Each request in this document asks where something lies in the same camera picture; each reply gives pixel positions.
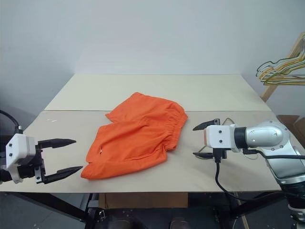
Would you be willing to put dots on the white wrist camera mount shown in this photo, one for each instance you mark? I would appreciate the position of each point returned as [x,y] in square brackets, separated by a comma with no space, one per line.
[219,136]
[16,145]

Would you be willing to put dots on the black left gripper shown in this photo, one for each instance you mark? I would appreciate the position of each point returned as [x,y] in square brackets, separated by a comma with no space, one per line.
[39,167]

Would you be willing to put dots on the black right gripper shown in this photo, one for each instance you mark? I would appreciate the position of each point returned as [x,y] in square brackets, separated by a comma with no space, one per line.
[219,153]

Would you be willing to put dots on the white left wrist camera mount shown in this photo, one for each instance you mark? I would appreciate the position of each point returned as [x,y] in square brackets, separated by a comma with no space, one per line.
[16,145]

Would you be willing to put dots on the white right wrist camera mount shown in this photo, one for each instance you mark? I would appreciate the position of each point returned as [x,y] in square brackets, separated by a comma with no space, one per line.
[219,136]

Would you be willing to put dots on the black metal table frame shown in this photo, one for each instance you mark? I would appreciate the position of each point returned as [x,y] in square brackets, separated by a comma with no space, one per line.
[59,207]

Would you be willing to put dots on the open brown cardboard box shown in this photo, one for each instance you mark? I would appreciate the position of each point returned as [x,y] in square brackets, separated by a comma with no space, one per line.
[289,119]

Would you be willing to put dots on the light wooden slat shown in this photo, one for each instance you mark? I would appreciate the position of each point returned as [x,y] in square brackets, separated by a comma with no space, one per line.
[243,214]

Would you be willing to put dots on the orange shorts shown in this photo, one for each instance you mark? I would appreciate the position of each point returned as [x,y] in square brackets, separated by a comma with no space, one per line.
[133,133]

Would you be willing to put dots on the wooden clothes rack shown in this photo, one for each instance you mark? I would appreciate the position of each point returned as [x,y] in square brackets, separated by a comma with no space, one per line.
[269,91]

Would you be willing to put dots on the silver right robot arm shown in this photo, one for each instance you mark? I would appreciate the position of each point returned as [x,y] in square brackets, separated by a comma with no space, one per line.
[264,132]

